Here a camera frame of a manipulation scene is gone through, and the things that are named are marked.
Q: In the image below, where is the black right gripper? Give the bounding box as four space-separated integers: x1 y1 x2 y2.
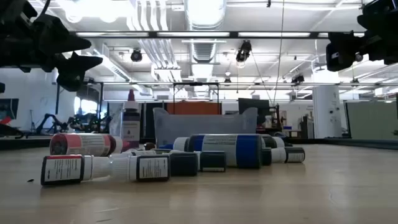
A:
325 0 398 73

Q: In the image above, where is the black background gantry frame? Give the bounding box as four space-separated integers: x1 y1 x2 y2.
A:
172 82 220 106

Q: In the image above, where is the white round column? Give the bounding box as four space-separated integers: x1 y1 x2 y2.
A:
312 84 342 140

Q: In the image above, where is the large blue food coloring bottle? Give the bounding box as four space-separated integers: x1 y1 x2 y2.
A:
158 133 264 169

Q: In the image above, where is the dark wall screen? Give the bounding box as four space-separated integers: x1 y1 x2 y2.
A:
0 98 19 121

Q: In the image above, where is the background workbench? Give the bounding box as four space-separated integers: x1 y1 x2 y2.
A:
256 104 300 138

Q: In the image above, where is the black background monitor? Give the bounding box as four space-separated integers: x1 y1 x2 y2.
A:
238 97 271 118

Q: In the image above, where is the black metal rig frame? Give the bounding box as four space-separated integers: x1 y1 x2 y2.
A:
0 136 398 151

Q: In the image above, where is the background cabinet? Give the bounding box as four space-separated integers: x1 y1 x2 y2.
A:
299 114 315 139

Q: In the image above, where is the black overhead frame beam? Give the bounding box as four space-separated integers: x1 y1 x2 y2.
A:
70 30 366 40

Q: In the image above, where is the orange wall panel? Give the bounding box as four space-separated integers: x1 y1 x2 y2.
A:
165 101 223 116

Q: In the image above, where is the grey partition panel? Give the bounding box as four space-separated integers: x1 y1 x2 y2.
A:
344 100 398 141

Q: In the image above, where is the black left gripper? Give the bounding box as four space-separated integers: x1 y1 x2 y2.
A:
0 0 104 93

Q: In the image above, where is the translucent grey plastic bin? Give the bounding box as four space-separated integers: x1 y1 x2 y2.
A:
153 107 259 147

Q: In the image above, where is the large black food coloring bottle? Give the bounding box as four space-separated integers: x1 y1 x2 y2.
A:
260 134 293 149

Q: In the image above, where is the small red food coloring bottle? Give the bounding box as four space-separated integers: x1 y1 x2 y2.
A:
40 154 112 187

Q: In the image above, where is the silver ceiling duct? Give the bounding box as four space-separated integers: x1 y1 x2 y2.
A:
183 0 228 63

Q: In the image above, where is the large purple food coloring bottle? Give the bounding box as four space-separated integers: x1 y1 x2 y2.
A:
120 89 142 149

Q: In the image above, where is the large red food coloring bottle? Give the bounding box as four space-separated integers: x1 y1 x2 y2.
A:
49 133 131 157

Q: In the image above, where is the black ceiling track rail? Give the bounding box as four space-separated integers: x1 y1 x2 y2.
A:
88 80 398 91

